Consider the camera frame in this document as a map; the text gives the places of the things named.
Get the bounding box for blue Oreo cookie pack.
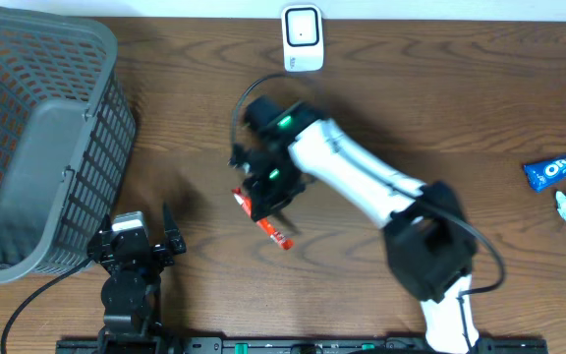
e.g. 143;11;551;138
523;154;566;192

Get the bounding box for grey plastic mesh basket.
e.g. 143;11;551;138
0;7;136;283

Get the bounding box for red Nescafe stick sachet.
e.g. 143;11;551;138
232;188;294;250

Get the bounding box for white barcode scanner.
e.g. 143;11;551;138
281;4;324;73

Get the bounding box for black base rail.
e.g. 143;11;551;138
55;334;549;354

